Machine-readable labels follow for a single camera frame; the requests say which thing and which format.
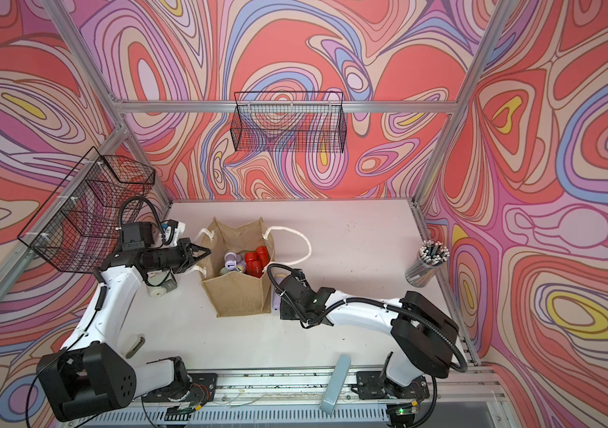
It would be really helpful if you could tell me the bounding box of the red flashlight top row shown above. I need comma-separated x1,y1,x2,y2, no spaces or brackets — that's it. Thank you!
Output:
255,246,270,268

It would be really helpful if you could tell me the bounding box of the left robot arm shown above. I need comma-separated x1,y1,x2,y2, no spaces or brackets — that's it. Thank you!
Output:
35,196,211,423

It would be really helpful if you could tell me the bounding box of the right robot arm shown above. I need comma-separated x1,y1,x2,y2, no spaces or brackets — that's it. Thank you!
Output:
264,263,468,401

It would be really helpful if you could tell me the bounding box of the small green white device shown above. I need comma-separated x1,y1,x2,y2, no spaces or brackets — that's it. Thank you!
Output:
146,272,177,298

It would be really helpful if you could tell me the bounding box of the grey blue bar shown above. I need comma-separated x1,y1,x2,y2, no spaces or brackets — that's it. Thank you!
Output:
319,355,351,416

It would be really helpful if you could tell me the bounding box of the cup of pens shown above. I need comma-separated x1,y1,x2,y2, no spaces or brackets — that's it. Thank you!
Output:
405,240,450,288

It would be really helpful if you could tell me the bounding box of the left wire basket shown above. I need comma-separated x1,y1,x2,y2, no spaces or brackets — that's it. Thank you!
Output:
17,147,156,274

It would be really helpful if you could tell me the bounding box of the wire basket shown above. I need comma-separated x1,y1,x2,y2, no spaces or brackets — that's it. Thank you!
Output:
230,90,347,153
17,147,156,274

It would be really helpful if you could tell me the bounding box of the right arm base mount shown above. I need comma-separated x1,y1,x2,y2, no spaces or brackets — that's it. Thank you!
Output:
350,370,431,402

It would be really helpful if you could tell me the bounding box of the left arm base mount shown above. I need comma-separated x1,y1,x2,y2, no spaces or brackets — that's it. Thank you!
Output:
142,372,218,405

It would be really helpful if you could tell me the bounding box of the back wire basket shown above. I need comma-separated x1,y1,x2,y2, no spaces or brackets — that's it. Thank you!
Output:
230,90,347,153

